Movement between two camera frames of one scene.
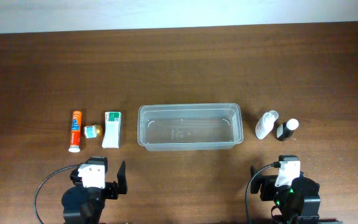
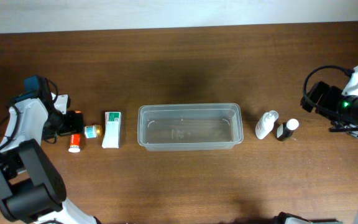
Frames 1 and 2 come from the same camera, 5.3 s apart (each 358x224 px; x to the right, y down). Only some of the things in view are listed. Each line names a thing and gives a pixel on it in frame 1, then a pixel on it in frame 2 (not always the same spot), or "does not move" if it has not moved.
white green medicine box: x=112 y=126 does not move
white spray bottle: x=266 y=124 does not move
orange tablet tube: x=75 y=135 does not move
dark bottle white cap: x=285 y=130 does not move
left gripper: x=113 y=189 → x=72 y=122
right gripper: x=266 y=185 → x=319 y=99
